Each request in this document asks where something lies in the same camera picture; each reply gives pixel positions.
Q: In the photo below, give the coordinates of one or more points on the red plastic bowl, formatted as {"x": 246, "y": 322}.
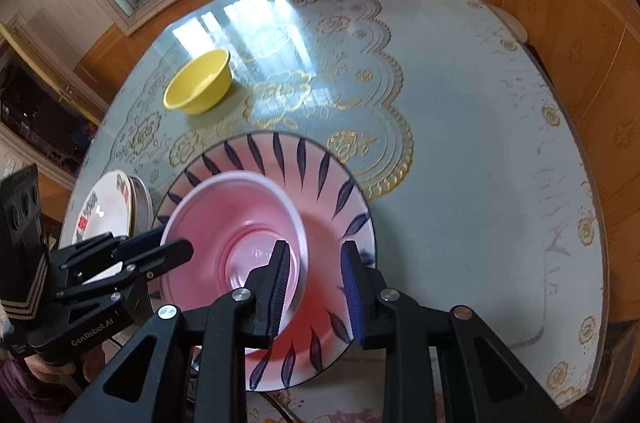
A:
{"x": 215, "y": 223}

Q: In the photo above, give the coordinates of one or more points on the blue leaf striped plate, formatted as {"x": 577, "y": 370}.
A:
{"x": 320, "y": 183}

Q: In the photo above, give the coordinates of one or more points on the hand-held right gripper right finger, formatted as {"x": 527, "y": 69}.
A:
{"x": 350, "y": 293}

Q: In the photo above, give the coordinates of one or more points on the yellow wooden frame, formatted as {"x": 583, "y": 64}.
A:
{"x": 50, "y": 63}

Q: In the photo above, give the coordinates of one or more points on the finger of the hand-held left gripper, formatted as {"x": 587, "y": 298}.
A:
{"x": 100, "y": 245}
{"x": 165, "y": 255}

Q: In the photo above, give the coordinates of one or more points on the dark wooden cabinet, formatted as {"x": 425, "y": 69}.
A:
{"x": 30, "y": 113}

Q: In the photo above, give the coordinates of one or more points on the person's left hand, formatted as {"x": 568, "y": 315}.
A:
{"x": 50, "y": 369}

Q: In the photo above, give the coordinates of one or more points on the white round stool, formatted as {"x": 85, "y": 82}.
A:
{"x": 510, "y": 25}

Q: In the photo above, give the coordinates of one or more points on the white dragon print plate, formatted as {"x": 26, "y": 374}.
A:
{"x": 102, "y": 203}
{"x": 142, "y": 203}

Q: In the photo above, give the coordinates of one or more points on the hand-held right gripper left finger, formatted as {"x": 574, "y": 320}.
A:
{"x": 280, "y": 283}

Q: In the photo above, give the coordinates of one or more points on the gold lace table mat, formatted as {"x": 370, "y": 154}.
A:
{"x": 350, "y": 68}

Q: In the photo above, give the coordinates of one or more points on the yellow plastic bowl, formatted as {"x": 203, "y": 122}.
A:
{"x": 200, "y": 83}

